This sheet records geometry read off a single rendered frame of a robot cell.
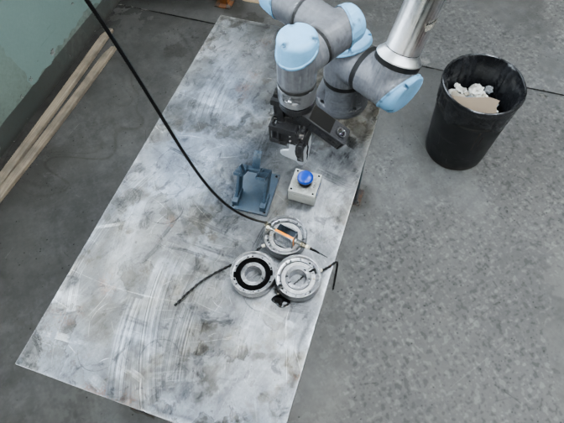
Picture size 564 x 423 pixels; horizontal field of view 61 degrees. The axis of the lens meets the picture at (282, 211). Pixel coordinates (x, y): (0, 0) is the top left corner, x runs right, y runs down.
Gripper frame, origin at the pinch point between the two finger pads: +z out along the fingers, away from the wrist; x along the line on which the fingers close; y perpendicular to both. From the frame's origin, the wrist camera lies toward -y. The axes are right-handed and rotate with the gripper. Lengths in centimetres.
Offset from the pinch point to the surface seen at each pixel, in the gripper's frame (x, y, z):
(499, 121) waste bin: -81, -55, 56
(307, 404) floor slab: 38, -15, 94
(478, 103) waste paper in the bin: -91, -47, 59
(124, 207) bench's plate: 19.1, 42.5, 14.0
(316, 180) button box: -1.8, -2.7, 9.5
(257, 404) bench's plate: 52, -7, 14
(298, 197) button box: 3.3, 0.5, 11.7
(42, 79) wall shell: -65, 163, 85
